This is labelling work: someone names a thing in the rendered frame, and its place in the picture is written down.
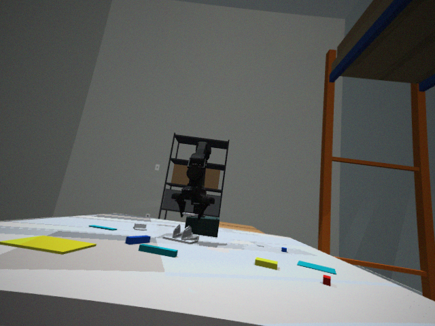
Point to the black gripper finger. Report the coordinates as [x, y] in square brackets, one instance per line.
[202, 209]
[182, 205]

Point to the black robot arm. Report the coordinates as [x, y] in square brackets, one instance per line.
[197, 165]

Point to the blue rectangular block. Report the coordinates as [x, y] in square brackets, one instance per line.
[137, 239]

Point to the small red block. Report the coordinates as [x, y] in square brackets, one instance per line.
[326, 280]

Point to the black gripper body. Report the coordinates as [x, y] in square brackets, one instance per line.
[204, 199]

